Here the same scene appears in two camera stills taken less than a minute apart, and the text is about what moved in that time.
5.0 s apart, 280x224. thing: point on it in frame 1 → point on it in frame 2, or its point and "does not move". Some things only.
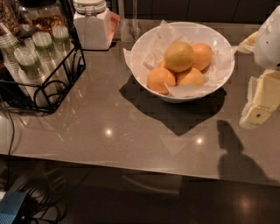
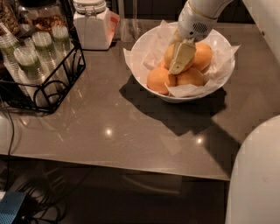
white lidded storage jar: [95, 25] does not move
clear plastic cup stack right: [62, 45] does not move
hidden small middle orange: [161, 64] does not move
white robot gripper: [269, 44] → [192, 25]
